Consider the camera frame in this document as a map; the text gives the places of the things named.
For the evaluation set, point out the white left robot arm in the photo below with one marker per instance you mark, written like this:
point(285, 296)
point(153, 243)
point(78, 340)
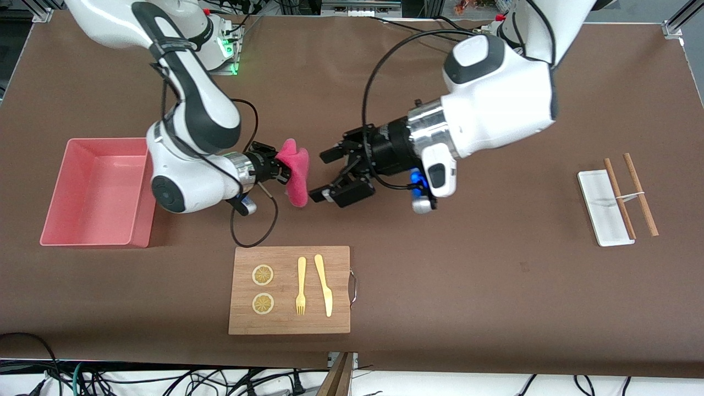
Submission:
point(495, 104)

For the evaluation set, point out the brown wooden post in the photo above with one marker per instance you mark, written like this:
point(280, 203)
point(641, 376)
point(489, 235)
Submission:
point(335, 379)

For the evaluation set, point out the aluminium frame bracket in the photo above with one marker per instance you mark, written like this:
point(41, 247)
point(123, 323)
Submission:
point(355, 360)

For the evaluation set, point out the black power plug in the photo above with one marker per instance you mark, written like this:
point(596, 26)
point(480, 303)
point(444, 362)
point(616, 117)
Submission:
point(298, 385)

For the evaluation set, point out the pink cloth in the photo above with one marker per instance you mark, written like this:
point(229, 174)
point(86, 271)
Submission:
point(298, 176)

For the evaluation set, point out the wooden cutting board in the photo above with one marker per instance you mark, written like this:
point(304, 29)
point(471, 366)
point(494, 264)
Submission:
point(286, 324)

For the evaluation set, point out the lemon slice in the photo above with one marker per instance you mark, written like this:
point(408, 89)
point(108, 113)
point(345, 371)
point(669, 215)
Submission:
point(263, 303)
point(263, 275)

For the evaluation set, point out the yellow plastic knife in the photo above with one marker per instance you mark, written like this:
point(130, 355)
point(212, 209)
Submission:
point(324, 286)

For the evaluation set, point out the grey power strip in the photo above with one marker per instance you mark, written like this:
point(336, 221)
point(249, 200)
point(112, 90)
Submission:
point(360, 8)

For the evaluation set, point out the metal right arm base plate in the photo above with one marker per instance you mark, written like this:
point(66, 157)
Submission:
point(228, 70)

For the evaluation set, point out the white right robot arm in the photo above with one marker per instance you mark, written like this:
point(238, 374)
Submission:
point(203, 104)

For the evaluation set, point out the white rack base tray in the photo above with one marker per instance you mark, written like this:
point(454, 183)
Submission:
point(597, 203)

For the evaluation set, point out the pink plastic bin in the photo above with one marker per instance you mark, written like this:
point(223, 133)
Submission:
point(93, 192)

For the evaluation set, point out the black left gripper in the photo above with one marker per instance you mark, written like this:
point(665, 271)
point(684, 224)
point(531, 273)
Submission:
point(391, 146)

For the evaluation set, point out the yellow plastic fork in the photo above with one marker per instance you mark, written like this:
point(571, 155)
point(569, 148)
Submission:
point(301, 275)

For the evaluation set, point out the aluminium corner profile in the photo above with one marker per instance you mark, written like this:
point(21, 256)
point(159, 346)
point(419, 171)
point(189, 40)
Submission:
point(672, 28)
point(43, 12)

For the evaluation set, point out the white rubber band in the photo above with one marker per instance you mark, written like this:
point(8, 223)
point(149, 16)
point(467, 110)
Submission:
point(631, 194)

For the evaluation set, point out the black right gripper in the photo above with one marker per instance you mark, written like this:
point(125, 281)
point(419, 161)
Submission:
point(263, 166)

